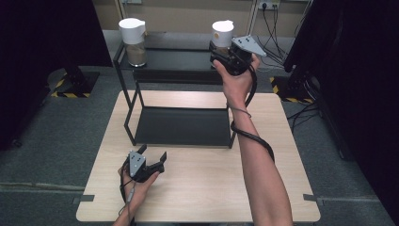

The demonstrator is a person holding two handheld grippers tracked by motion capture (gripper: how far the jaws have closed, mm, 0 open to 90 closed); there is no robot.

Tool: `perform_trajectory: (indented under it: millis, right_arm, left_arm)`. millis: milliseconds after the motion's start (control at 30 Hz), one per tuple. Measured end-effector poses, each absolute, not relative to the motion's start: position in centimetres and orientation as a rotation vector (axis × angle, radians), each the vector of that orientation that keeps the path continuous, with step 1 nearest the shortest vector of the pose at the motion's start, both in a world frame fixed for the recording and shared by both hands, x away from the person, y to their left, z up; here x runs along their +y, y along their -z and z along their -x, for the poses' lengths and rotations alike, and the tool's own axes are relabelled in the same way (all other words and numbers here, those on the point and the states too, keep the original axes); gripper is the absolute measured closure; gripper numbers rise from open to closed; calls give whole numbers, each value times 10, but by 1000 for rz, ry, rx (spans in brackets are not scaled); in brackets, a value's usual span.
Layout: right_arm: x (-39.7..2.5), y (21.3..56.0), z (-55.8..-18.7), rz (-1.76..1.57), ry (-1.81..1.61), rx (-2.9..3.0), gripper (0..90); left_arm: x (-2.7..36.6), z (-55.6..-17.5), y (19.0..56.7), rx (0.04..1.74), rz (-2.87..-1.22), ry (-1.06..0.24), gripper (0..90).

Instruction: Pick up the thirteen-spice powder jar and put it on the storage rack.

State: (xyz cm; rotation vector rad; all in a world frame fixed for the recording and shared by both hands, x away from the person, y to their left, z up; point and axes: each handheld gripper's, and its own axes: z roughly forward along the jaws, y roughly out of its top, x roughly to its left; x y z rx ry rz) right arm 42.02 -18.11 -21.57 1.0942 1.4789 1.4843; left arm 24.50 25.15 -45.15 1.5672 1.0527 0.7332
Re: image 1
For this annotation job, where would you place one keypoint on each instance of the white-lidded glass jar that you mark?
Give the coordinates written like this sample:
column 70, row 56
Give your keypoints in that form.
column 222, row 33
column 133, row 40

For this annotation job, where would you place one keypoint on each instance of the yellow-black striped stand base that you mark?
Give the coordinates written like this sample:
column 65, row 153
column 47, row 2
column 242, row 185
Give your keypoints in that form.
column 290, row 91
column 73, row 84

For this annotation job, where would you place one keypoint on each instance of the person's left hand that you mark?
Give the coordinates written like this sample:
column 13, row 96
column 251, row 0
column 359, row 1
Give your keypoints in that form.
column 138, row 188

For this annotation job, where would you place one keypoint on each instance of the black curtain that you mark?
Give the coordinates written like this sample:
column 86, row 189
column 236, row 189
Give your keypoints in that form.
column 40, row 47
column 354, row 78

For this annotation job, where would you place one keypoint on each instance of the grey table edge bracket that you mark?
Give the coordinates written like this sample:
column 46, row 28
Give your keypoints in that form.
column 84, row 198
column 310, row 197

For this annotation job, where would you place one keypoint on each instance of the white wall socket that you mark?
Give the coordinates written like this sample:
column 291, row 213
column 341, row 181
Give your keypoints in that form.
column 268, row 4

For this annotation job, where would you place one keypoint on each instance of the black two-tier metal rack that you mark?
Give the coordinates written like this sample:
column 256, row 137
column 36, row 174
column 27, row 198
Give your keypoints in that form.
column 183, row 125

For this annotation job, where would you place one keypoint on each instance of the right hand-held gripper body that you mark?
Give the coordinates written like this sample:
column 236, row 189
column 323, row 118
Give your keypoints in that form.
column 240, row 53

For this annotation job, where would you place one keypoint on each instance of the person's right hand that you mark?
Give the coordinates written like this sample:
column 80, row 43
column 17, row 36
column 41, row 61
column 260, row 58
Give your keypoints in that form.
column 236, row 84

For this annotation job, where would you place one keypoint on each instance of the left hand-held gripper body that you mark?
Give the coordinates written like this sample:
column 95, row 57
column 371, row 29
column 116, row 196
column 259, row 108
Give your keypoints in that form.
column 138, row 164

